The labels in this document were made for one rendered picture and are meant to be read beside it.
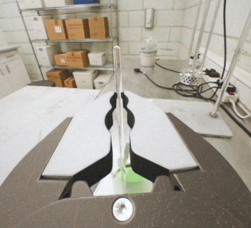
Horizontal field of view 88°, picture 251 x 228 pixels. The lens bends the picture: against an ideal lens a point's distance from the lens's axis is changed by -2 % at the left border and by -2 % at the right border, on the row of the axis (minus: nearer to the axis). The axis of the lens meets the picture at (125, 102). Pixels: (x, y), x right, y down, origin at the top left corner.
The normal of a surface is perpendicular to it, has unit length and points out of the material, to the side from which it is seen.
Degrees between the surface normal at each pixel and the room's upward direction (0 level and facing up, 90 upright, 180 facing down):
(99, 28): 89
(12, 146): 0
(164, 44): 90
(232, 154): 0
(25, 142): 0
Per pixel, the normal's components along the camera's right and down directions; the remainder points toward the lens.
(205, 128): -0.02, -0.85
